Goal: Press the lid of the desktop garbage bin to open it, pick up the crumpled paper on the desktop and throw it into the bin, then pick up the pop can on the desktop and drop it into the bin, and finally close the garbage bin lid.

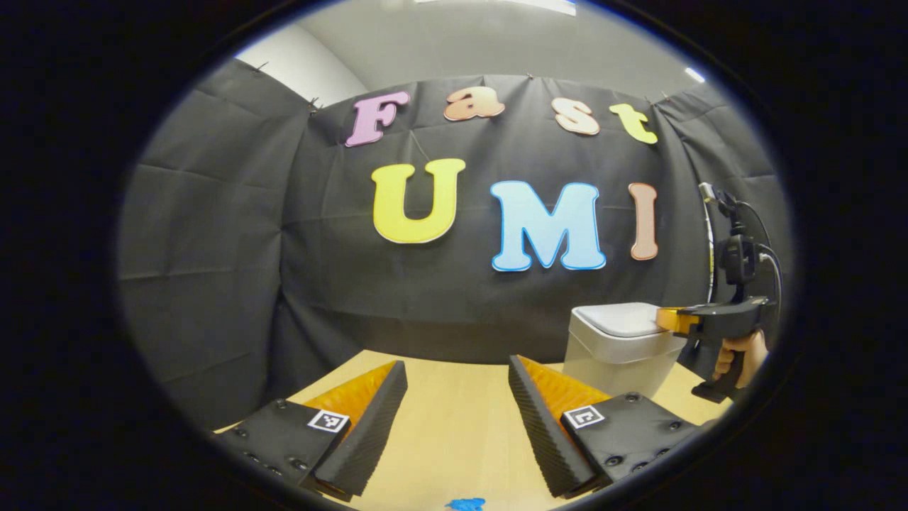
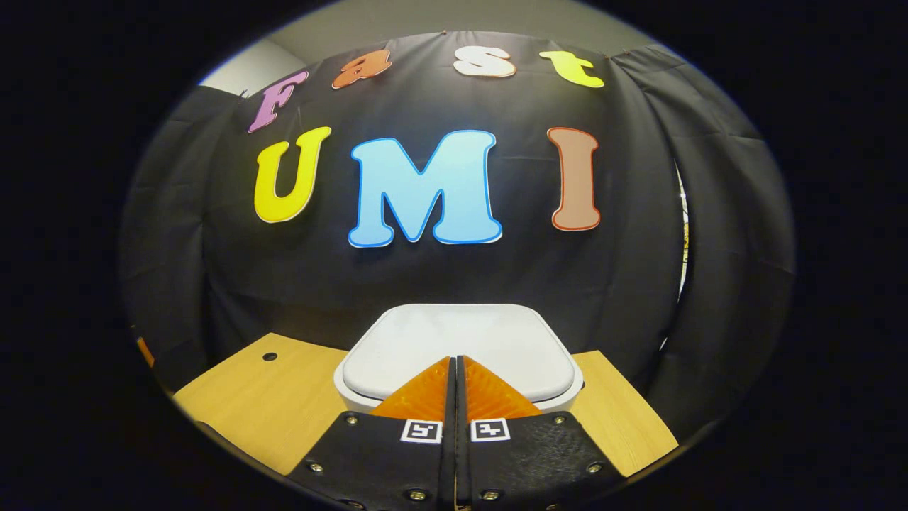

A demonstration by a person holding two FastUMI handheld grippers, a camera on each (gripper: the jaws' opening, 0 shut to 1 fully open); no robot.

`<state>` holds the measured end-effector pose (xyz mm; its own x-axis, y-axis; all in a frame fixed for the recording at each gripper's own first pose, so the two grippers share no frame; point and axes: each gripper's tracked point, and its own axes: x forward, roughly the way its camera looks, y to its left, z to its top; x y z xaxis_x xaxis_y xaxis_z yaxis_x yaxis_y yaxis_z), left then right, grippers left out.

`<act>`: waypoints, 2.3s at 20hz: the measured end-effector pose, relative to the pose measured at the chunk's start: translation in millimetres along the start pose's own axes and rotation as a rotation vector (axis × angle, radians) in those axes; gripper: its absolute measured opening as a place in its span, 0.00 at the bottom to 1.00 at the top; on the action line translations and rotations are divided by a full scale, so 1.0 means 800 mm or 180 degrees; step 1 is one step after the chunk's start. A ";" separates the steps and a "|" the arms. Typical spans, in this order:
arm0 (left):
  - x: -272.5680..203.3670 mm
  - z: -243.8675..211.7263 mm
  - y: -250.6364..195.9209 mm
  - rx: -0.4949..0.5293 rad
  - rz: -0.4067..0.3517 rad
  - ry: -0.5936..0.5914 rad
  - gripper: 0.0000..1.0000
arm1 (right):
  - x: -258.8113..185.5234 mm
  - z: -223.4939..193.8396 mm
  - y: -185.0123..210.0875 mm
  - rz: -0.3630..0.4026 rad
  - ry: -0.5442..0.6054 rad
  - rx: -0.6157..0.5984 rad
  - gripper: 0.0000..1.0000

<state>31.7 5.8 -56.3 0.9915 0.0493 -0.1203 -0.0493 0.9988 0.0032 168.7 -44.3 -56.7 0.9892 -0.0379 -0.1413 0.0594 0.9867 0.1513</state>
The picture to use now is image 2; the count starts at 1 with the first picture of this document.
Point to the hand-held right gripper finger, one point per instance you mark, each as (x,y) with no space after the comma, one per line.
(464,461)
(448,461)

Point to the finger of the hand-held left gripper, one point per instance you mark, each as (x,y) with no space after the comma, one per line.
(145,351)

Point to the white desktop garbage bin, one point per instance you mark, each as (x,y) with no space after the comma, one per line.
(454,333)

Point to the wooden desktop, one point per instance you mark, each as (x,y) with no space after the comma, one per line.
(269,404)

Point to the black backdrop cloth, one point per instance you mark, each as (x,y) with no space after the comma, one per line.
(496,277)

